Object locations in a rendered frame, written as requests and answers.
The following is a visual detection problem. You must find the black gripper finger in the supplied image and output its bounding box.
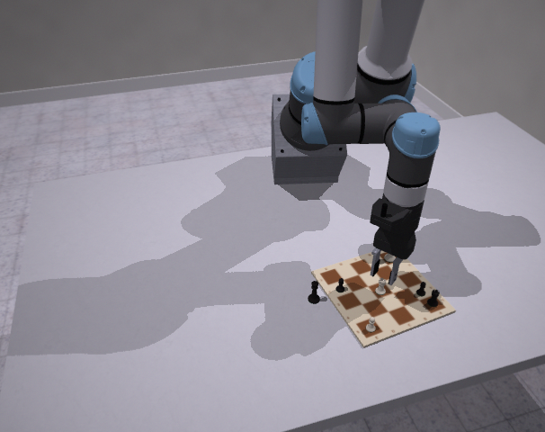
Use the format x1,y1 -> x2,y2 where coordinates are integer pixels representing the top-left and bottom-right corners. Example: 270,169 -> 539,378
371,248 -> 381,276
389,257 -> 403,285

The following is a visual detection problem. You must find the brown and cream chessboard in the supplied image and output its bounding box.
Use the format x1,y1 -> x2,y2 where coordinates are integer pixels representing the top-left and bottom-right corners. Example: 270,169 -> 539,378
311,250 -> 456,347

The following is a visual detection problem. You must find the white pawn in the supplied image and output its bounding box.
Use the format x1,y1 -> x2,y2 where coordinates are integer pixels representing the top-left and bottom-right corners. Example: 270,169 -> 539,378
366,317 -> 376,332

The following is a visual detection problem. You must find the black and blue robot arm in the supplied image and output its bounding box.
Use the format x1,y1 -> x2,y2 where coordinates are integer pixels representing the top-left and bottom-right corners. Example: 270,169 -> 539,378
280,0 -> 440,188

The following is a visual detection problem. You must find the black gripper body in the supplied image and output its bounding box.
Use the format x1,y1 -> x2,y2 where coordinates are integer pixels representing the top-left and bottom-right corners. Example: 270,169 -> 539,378
370,174 -> 429,259

